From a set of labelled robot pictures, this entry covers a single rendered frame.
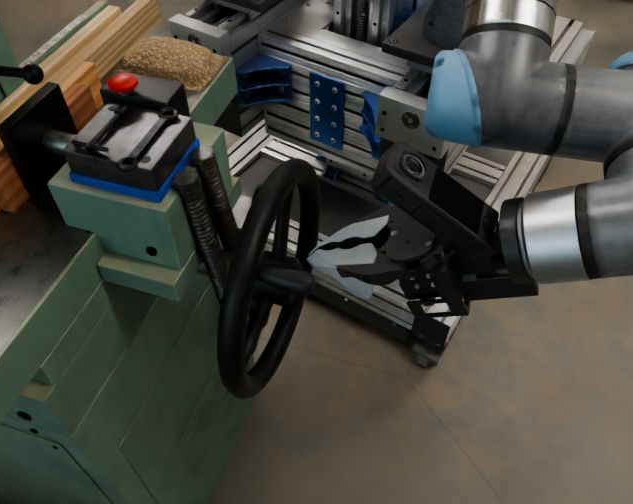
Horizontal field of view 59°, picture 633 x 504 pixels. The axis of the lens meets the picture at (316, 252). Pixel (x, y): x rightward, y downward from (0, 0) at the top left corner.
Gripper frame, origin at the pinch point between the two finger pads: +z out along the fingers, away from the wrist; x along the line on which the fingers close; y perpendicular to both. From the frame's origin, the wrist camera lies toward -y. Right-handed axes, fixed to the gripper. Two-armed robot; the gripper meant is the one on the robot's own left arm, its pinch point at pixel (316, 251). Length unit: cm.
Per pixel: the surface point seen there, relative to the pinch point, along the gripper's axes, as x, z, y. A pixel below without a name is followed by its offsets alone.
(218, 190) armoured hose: 4.6, 10.6, -6.9
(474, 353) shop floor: 53, 21, 94
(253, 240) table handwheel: -2.5, 3.5, -4.9
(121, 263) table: -4.3, 20.4, -6.4
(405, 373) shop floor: 42, 36, 85
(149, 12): 38, 33, -20
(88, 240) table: -4.5, 21.5, -10.5
